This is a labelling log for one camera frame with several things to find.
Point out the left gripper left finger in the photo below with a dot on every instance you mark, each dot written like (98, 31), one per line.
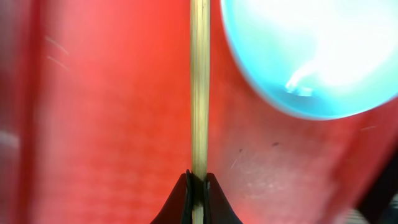
(179, 205)

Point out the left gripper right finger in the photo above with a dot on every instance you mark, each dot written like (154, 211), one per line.
(216, 207)

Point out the large light blue plate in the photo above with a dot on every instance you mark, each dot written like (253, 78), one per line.
(318, 59)

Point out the wooden chopstick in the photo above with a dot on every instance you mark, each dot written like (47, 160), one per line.
(200, 90)

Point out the red plastic tray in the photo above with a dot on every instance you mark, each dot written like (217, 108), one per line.
(95, 122)

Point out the black tray bin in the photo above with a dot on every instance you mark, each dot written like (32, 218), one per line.
(379, 205)

